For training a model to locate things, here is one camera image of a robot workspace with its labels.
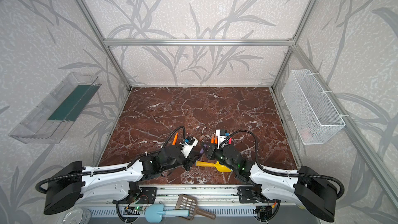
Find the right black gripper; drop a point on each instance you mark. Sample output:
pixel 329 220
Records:
pixel 213 152

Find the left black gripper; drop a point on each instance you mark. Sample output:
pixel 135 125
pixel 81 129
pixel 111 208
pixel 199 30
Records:
pixel 191 158

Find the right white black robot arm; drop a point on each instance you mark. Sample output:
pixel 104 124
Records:
pixel 315 192

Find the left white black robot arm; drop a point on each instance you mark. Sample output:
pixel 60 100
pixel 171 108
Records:
pixel 119 183

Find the yellow toy shovel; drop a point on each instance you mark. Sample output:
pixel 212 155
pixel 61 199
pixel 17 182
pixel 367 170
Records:
pixel 216 165

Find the brown slotted scoop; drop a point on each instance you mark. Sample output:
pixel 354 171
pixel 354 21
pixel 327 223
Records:
pixel 191 204

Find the light blue toy shovel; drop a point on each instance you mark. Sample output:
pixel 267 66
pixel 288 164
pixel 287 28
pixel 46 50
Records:
pixel 155 212

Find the clear round lid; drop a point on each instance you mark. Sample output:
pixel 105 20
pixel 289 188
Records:
pixel 77 215

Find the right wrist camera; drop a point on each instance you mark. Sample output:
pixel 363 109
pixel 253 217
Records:
pixel 222 135

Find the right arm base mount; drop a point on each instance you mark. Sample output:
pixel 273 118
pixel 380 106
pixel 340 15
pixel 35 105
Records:
pixel 251 194

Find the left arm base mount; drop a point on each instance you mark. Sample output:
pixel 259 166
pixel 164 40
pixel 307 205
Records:
pixel 146 195

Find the white wire mesh basket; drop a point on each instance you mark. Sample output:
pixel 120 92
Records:
pixel 312 111

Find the clear plastic wall tray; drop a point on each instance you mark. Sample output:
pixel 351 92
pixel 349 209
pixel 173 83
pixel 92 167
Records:
pixel 49 122

